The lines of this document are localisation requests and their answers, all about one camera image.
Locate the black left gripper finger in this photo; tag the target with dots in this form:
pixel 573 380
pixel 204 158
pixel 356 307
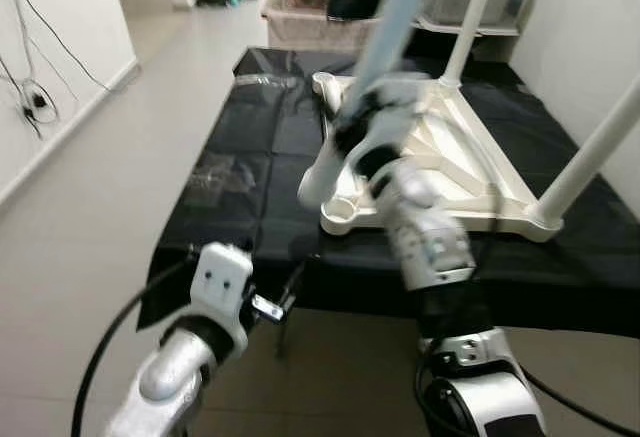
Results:
pixel 296 279

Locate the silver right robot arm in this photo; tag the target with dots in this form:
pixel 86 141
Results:
pixel 430 237

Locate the long clear tape strip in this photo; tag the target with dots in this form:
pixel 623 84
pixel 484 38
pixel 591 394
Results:
pixel 265 79

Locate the black tablecloth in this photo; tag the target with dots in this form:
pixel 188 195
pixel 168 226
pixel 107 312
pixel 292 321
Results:
pixel 250 127

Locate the patterned bench cloth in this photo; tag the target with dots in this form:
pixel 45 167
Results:
pixel 310 29

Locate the white plastic table top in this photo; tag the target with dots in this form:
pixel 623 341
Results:
pixel 470 172

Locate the black power adapter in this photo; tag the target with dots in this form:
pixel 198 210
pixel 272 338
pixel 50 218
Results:
pixel 38 100

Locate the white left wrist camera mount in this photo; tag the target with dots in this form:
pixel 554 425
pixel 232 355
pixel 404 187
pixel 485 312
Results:
pixel 220 282

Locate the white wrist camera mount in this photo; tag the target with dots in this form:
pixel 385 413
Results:
pixel 220 282
pixel 395 92

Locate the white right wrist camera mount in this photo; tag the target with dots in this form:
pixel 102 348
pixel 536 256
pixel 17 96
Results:
pixel 395 92

